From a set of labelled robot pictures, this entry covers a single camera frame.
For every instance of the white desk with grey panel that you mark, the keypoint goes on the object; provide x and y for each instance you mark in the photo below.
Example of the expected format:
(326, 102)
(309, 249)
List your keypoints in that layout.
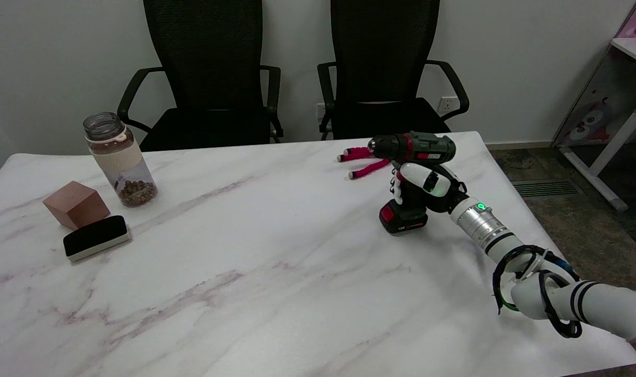
(611, 94)

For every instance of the black white board eraser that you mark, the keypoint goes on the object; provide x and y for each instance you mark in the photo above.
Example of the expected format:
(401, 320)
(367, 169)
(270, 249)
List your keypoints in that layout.
(94, 236)

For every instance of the dark floor vent grille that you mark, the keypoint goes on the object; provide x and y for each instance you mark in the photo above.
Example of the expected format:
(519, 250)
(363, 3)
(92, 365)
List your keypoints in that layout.
(544, 188)

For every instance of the white wall power socket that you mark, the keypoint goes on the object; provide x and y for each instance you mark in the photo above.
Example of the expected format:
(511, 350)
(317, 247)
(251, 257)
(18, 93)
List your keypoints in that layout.
(320, 111)
(447, 104)

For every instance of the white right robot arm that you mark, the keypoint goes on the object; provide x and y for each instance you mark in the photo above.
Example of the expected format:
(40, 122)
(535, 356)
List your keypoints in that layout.
(538, 283)

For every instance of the black mesh office chair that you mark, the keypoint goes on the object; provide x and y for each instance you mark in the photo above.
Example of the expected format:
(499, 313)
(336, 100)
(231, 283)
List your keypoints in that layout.
(208, 78)
(383, 78)

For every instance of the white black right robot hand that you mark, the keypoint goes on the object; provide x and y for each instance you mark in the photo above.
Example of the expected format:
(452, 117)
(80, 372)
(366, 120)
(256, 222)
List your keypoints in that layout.
(428, 180)

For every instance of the dark green red power screwdriver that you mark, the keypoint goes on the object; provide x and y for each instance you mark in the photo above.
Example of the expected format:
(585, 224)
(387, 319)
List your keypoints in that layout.
(420, 146)

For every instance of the brown wooden cube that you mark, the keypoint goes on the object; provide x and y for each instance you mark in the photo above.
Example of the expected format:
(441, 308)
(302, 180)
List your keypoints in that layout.
(77, 204)

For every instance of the pink flexible mini tripod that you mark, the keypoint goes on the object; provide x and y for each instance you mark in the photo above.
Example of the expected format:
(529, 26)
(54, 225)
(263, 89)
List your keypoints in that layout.
(357, 154)

